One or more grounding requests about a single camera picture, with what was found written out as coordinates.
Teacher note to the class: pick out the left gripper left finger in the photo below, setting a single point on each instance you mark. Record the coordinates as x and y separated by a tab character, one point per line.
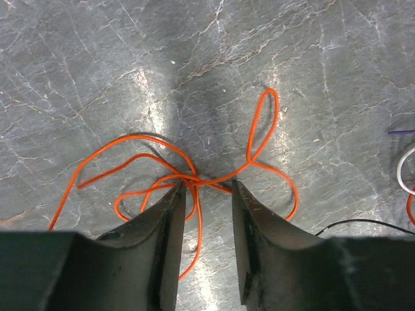
132	267

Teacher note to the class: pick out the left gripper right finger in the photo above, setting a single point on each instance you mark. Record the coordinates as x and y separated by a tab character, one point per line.
282	267

